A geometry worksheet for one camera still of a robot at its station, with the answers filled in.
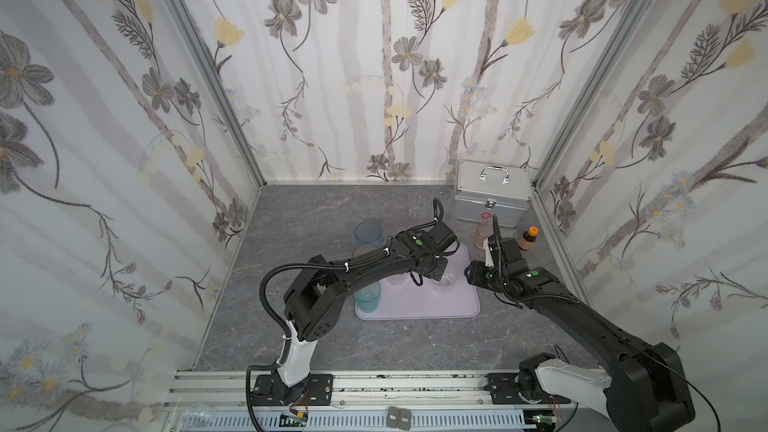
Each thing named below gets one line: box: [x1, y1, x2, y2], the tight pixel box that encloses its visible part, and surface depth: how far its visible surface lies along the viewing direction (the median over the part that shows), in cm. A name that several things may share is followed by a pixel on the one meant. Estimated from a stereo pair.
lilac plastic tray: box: [355, 243, 481, 320], surface depth 91 cm
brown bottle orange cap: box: [518, 226, 539, 251], surface depth 99 cm
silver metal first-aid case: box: [455, 160, 533, 228], surface depth 103 cm
